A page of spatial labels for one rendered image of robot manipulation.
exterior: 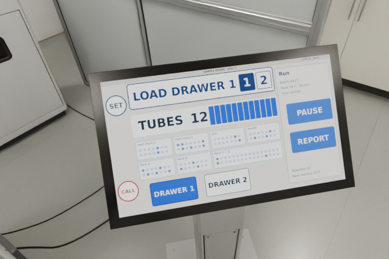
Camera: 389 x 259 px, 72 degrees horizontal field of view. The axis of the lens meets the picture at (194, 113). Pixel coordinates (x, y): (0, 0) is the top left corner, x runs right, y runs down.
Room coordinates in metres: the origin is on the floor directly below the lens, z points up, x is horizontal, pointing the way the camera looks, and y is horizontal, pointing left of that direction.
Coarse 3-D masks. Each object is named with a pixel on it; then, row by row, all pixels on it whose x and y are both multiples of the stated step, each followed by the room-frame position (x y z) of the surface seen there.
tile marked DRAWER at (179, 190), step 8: (192, 176) 0.32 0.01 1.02; (152, 184) 0.31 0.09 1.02; (160, 184) 0.31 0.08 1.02; (168, 184) 0.31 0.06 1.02; (176, 184) 0.31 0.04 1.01; (184, 184) 0.31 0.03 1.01; (192, 184) 0.31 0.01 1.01; (152, 192) 0.30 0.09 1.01; (160, 192) 0.30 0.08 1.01; (168, 192) 0.30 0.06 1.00; (176, 192) 0.30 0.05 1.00; (184, 192) 0.30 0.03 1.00; (192, 192) 0.30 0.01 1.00; (152, 200) 0.29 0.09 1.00; (160, 200) 0.29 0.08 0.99; (168, 200) 0.29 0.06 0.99; (176, 200) 0.29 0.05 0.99; (184, 200) 0.29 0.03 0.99
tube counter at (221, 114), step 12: (192, 108) 0.41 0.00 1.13; (204, 108) 0.41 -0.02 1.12; (216, 108) 0.41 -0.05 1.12; (228, 108) 0.42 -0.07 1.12; (240, 108) 0.42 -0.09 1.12; (252, 108) 0.42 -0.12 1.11; (264, 108) 0.42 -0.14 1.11; (276, 108) 0.42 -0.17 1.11; (192, 120) 0.40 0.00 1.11; (204, 120) 0.40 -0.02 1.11; (216, 120) 0.40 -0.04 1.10; (228, 120) 0.40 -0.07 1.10; (240, 120) 0.40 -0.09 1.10; (252, 120) 0.40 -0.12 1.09
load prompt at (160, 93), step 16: (160, 80) 0.45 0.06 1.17; (176, 80) 0.45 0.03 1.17; (192, 80) 0.45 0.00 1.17; (208, 80) 0.45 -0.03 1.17; (224, 80) 0.45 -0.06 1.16; (240, 80) 0.45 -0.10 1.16; (256, 80) 0.45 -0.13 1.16; (272, 80) 0.46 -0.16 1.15; (128, 96) 0.42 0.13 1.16; (144, 96) 0.42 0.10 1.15; (160, 96) 0.43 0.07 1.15; (176, 96) 0.43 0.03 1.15; (192, 96) 0.43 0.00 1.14; (208, 96) 0.43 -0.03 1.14; (224, 96) 0.43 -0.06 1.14
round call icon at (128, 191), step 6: (126, 180) 0.31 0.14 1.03; (132, 180) 0.32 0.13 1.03; (120, 186) 0.31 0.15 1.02; (126, 186) 0.31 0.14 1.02; (132, 186) 0.31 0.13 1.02; (138, 186) 0.31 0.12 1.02; (120, 192) 0.30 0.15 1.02; (126, 192) 0.30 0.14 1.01; (132, 192) 0.30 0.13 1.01; (138, 192) 0.30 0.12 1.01; (120, 198) 0.29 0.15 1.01; (126, 198) 0.29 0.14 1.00; (132, 198) 0.29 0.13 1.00; (138, 198) 0.29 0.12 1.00
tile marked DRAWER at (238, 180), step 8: (248, 168) 0.34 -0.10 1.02; (208, 176) 0.32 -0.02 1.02; (216, 176) 0.32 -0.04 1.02; (224, 176) 0.32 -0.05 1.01; (232, 176) 0.32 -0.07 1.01; (240, 176) 0.33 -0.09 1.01; (248, 176) 0.33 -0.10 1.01; (208, 184) 0.31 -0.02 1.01; (216, 184) 0.31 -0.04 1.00; (224, 184) 0.31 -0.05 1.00; (232, 184) 0.31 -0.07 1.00; (240, 184) 0.31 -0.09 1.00; (248, 184) 0.31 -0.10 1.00; (208, 192) 0.30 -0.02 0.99; (216, 192) 0.30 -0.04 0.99; (224, 192) 0.30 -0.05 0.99; (232, 192) 0.30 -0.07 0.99
